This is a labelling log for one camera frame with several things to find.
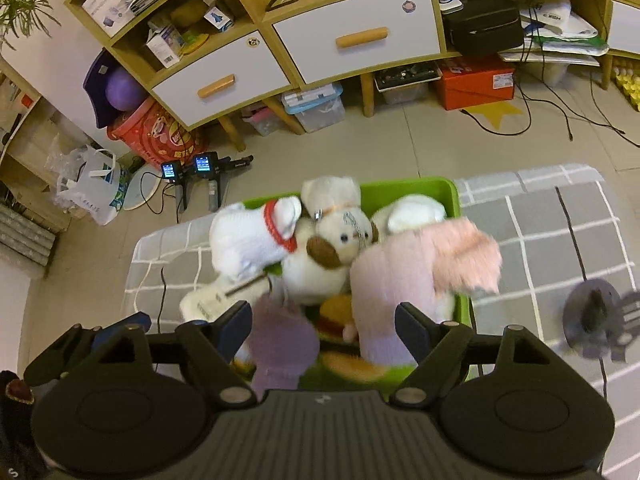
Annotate large white box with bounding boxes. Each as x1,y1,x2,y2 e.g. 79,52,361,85
82,0,136,38

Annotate black case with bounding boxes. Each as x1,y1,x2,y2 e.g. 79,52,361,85
439,0,525,58

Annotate white round plate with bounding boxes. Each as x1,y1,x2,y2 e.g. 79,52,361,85
122,167,162,211

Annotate purple ball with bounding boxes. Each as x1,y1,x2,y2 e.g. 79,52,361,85
105,67,146,111

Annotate yellow star sticker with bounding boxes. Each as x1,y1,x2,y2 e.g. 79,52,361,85
462,100,526,131

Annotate wooden side shelf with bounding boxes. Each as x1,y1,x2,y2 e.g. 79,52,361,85
0,70,76,231

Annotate black device blue screen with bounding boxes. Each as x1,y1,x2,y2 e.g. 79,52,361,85
192,151,255,211
161,160,188,211

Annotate small clear box pink contents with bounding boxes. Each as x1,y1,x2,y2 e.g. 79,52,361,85
242,105,281,137

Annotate grey round stand base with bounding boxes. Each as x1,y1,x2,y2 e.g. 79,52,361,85
562,280,640,363

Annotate white drawer round sticker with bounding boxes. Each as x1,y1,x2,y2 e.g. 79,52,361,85
151,30,292,131

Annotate purple plush toy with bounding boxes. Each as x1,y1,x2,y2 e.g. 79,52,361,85
244,294,321,403

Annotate white plastic bag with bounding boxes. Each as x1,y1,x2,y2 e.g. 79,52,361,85
47,145,128,226

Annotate white plush red collar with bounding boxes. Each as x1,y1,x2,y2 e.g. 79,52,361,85
209,195,303,281

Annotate black cable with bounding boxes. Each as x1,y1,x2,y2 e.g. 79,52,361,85
460,60,626,143
157,267,169,333
555,186,591,283

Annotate small white blue box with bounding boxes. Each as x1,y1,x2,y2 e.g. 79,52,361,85
202,5,233,31

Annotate pink fluffy plush toy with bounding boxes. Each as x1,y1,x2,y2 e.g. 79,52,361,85
349,216,503,366

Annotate green potted plant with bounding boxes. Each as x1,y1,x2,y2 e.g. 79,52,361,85
0,0,66,51

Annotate white bunny plush blue ears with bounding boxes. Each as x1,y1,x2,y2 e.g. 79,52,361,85
371,194,448,241

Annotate green plastic bin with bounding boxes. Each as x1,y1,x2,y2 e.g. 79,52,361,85
242,176,473,391

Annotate grey checked floor mat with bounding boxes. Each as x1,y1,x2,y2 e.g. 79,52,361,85
122,162,640,480

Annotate clear box blue lid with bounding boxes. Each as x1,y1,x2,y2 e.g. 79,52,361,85
281,82,347,133

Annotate yellow egg tray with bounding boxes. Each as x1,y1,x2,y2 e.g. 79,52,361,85
615,57,640,111

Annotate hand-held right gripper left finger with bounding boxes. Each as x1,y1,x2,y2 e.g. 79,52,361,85
97,301,257,407

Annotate grey corrugated panel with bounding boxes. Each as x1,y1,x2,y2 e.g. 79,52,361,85
0,205,56,281

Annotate white blue carton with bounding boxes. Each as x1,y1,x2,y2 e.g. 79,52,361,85
146,25,186,68

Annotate hamburger plush toy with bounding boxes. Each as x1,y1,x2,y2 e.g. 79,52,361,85
317,294,388,381

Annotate dark purple cloth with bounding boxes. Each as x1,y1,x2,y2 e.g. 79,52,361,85
82,49,121,130

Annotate white plush toy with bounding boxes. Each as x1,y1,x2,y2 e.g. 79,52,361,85
179,274,273,323

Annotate orange cardboard box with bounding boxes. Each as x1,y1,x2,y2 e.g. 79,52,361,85
435,57,516,111

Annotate white dog plush brown ear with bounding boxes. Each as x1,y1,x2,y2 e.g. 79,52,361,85
280,175,381,306

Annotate clear box dark contents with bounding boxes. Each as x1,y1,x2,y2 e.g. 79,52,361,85
374,62,443,106

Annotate wide white drawer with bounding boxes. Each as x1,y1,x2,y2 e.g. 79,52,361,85
272,0,442,86

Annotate stack of white printed bags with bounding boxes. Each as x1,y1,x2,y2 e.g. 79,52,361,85
497,0,608,66

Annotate white drawer wooden knob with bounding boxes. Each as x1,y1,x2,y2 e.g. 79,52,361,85
607,0,640,56

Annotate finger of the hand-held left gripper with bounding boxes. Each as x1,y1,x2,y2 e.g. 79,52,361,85
22,324,98,387
92,311,152,348

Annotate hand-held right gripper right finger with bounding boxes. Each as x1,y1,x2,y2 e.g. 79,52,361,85
390,302,553,407

